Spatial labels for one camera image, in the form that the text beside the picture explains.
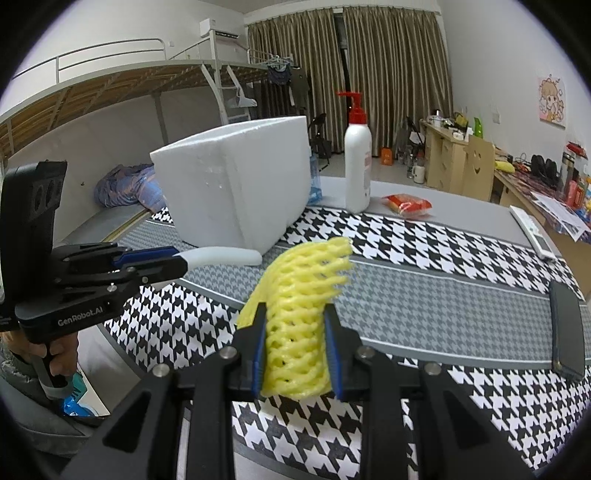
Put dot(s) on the black folding chair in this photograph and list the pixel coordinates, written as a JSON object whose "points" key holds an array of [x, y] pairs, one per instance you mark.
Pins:
{"points": [[320, 145]]}

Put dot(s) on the person's left hand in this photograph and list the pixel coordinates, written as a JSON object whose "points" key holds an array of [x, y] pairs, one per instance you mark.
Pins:
{"points": [[64, 351]]}

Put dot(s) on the metal bunk bed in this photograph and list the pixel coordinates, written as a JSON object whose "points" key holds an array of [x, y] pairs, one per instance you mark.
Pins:
{"points": [[53, 92]]}

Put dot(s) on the cartoon girl wall poster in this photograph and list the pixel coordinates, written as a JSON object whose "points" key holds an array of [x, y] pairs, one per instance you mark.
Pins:
{"points": [[551, 103]]}

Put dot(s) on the brown curtains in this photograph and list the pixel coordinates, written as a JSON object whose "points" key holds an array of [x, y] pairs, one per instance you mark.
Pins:
{"points": [[396, 58]]}

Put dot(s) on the white pump bottle red cap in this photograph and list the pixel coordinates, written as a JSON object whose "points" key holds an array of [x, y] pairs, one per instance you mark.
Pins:
{"points": [[358, 155]]}

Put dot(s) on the hanging dark clothes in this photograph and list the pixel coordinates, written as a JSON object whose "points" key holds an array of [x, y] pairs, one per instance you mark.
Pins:
{"points": [[293, 83]]}

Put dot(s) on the black smartphone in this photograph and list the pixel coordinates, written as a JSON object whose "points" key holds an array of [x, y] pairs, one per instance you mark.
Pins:
{"points": [[568, 344]]}

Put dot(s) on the yellow foam fruit net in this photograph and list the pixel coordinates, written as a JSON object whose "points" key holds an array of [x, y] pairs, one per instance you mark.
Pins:
{"points": [[295, 288]]}

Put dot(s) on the wooden desk with drawers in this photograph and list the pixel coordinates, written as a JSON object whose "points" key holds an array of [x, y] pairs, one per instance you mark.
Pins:
{"points": [[445, 156]]}

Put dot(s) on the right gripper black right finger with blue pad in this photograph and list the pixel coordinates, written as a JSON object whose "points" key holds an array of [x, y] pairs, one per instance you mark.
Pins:
{"points": [[453, 437]]}

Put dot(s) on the houndstooth table cloth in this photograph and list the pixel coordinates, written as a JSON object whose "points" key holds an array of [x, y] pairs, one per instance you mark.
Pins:
{"points": [[417, 290]]}

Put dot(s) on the white air conditioner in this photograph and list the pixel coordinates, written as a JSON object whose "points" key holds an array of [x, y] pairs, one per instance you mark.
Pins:
{"points": [[210, 25]]}

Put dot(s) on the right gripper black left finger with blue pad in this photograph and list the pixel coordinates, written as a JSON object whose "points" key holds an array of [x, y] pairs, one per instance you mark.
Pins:
{"points": [[142, 436]]}

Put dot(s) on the orange container on floor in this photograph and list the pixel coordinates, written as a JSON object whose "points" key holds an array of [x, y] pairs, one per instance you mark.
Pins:
{"points": [[387, 157]]}

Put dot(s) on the white styrofoam box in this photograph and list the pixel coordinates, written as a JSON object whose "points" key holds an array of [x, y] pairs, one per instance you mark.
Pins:
{"points": [[238, 185]]}

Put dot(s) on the wooden chair smiley back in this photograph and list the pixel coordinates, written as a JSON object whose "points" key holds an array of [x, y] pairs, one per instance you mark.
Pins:
{"points": [[478, 177]]}

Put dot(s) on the red snack packet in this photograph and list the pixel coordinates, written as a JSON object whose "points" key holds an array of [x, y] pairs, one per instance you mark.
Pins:
{"points": [[408, 205]]}

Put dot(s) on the white remote control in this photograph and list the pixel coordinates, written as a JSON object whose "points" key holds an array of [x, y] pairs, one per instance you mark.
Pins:
{"points": [[534, 234]]}

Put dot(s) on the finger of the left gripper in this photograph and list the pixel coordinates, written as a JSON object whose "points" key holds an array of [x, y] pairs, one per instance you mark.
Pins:
{"points": [[137, 256], [152, 272]]}

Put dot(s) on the blue water bottle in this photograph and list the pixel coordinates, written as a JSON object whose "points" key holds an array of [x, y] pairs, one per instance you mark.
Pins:
{"points": [[316, 187]]}

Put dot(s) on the blue plaid quilt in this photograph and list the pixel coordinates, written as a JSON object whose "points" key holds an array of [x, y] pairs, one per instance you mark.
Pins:
{"points": [[128, 185]]}

